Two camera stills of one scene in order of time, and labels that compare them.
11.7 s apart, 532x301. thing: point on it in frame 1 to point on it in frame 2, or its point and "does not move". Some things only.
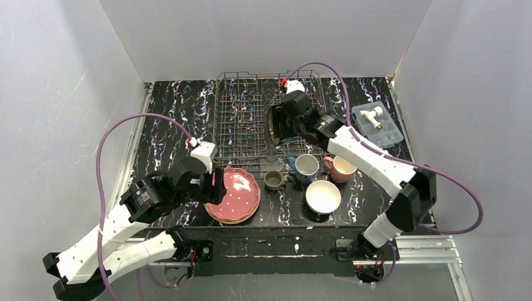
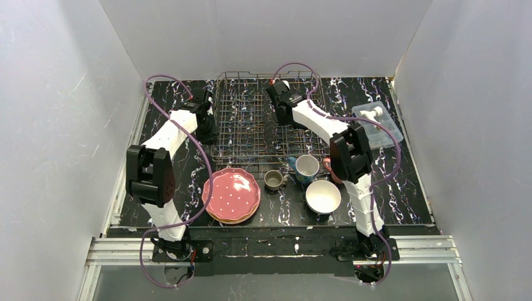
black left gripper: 213,186 to 208,130
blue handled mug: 305,166 does not move
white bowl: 322,197 does not move
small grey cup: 273,180 does not move
